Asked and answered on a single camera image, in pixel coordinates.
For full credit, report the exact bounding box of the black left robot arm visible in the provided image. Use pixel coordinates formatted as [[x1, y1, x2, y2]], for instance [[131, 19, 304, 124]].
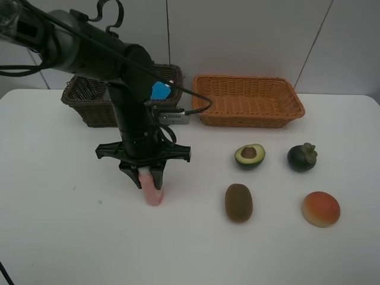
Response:
[[1, 1, 191, 189]]

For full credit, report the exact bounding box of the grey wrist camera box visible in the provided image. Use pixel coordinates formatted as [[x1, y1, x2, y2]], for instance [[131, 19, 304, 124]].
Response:
[[158, 112, 190, 125]]

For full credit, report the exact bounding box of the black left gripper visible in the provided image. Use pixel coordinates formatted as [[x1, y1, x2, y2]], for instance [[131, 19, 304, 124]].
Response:
[[96, 128, 191, 190]]

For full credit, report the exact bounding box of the brown kiwi fruit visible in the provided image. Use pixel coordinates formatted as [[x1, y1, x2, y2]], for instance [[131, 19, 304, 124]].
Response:
[[224, 183, 254, 223]]

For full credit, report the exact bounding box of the pink bottle white cap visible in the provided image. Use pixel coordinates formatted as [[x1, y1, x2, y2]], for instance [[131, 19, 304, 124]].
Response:
[[138, 167, 164, 206]]

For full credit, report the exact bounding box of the halved avocado with pit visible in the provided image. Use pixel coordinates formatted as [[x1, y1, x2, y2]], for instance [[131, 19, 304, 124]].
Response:
[[235, 144, 266, 170]]

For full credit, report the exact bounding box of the dark brown wicker basket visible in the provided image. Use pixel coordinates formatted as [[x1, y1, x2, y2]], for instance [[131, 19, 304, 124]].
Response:
[[61, 64, 183, 128]]

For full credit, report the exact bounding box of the orange red mango half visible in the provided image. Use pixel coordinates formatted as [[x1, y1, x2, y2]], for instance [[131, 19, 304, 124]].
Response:
[[301, 191, 341, 228]]

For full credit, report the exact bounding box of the dark purple mangosteen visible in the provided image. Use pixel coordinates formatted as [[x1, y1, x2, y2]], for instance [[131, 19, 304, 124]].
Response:
[[287, 142, 318, 172]]

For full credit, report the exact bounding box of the black camera cable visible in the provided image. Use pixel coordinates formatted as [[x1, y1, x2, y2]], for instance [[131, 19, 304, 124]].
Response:
[[0, 0, 213, 143]]

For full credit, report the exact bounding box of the orange wicker basket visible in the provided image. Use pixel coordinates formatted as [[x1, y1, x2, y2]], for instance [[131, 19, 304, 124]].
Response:
[[193, 75, 305, 128]]

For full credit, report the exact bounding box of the blue whiteboard eraser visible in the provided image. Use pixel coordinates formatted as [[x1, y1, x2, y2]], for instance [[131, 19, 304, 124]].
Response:
[[151, 81, 171, 101]]

